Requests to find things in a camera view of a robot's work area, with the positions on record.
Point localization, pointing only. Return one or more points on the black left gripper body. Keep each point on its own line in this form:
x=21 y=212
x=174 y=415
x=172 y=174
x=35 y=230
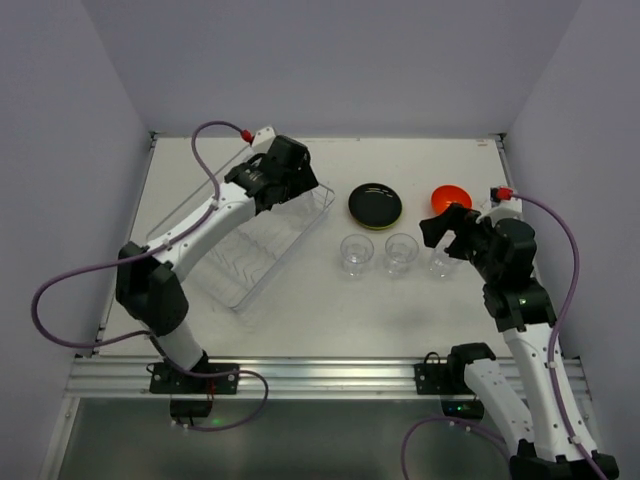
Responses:
x=298 y=185

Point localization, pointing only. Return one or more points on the clear glass cup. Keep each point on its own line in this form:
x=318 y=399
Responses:
x=440 y=264
x=357 y=252
x=401 y=251

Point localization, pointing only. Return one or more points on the orange plastic bowl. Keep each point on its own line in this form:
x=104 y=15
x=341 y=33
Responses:
x=446 y=195

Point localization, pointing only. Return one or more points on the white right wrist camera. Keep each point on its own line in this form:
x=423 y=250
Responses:
x=502 y=204

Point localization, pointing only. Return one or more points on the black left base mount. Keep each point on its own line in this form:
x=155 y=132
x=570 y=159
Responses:
x=192 y=396

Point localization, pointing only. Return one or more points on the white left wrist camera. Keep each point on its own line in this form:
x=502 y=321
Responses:
x=264 y=136

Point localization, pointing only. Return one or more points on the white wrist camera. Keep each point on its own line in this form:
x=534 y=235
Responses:
x=264 y=136
x=502 y=204

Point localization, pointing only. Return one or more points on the clear dish rack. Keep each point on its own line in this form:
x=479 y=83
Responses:
x=243 y=262

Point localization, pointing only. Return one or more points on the aluminium front rail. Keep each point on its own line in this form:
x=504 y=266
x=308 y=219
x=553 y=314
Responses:
x=127 y=377

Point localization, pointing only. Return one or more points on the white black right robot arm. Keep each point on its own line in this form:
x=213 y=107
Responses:
x=543 y=430

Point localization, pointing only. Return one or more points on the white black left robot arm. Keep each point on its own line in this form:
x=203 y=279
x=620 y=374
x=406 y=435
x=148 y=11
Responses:
x=149 y=278

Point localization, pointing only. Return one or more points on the black round plate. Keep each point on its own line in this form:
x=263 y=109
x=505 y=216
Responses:
x=374 y=204

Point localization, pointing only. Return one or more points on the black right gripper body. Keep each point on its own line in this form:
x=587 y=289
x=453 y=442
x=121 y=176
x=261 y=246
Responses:
x=455 y=232

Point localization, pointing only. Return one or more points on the green round plate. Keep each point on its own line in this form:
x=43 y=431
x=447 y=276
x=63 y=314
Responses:
x=376 y=228

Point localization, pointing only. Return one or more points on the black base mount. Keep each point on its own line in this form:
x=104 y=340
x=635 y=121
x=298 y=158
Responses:
x=444 y=378
x=192 y=396

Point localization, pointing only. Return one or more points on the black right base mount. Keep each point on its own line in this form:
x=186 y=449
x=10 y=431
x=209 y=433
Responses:
x=444 y=378

